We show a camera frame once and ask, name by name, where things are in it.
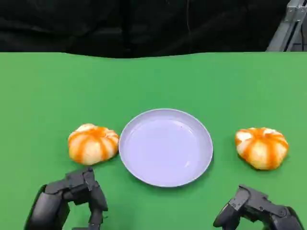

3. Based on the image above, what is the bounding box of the grey metal frame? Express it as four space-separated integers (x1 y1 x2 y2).
265 0 307 52

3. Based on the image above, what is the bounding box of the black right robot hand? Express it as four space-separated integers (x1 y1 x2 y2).
213 184 305 230

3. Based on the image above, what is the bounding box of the black backdrop curtain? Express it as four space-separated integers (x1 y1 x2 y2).
0 0 292 58

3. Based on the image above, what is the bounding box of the orange white toy bread roll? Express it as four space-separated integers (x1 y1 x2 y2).
234 127 289 171
68 123 120 166

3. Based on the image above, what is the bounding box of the lilac plate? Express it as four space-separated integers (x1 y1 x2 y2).
118 108 213 188

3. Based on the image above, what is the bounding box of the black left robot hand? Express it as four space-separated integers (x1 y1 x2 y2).
24 167 109 230

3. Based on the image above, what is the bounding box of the green table cloth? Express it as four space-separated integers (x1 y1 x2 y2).
0 51 307 230

